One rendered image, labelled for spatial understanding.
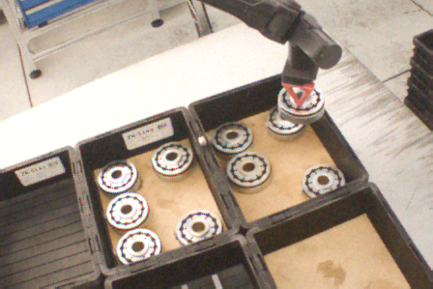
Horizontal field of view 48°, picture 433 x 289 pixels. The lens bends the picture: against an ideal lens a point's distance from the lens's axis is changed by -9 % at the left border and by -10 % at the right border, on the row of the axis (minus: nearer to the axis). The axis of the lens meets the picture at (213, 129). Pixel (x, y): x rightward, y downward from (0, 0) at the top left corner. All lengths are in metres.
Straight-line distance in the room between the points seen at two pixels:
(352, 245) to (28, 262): 0.75
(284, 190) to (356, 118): 0.43
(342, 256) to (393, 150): 0.46
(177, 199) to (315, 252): 0.35
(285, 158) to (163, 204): 0.31
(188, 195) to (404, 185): 0.58
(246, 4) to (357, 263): 0.58
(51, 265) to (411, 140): 1.03
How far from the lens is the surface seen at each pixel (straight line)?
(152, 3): 3.19
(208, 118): 1.34
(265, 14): 0.93
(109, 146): 1.32
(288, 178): 1.25
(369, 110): 1.59
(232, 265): 1.13
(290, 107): 1.13
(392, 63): 2.88
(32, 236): 1.32
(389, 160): 1.47
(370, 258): 1.14
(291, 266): 1.12
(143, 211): 1.21
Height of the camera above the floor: 1.82
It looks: 46 degrees down
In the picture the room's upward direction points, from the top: 11 degrees counter-clockwise
